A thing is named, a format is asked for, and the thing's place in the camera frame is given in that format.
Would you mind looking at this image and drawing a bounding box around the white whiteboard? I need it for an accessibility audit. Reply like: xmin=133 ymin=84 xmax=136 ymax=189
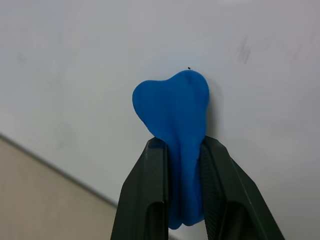
xmin=0 ymin=0 xmax=320 ymax=240

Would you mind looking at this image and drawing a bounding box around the blue soft cloth piece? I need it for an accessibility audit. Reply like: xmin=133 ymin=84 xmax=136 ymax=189
xmin=132 ymin=70 xmax=210 ymax=224

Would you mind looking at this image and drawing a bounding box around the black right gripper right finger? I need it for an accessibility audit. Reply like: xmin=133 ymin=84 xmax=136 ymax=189
xmin=198 ymin=136 xmax=286 ymax=240

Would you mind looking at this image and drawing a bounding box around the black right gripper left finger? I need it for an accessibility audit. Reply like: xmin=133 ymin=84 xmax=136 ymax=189
xmin=109 ymin=137 xmax=173 ymax=240

